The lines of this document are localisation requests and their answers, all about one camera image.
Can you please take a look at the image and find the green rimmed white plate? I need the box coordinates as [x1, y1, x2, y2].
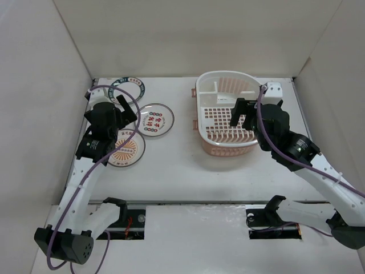
[98, 76, 145, 105]

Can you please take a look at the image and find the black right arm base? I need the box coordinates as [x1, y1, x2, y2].
[246, 208, 302, 240]

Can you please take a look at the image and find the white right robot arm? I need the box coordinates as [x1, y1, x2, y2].
[230, 98, 364, 250]

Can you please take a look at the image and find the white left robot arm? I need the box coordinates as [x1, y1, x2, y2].
[34, 95, 137, 270]

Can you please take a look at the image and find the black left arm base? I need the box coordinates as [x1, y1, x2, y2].
[108, 209, 146, 240]

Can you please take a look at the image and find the white pink dish rack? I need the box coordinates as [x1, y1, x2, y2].
[192, 70, 261, 158]

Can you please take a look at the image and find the red lettered white plate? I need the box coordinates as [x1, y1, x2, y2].
[134, 103, 175, 137]

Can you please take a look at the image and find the orange sunburst white plate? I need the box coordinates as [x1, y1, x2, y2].
[108, 132, 145, 168]

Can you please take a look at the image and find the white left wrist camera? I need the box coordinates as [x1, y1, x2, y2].
[84, 88, 110, 106]

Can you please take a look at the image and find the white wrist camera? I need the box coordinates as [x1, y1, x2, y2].
[84, 88, 110, 106]
[263, 82, 283, 100]

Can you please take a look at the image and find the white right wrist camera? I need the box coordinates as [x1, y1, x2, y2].
[263, 82, 283, 100]

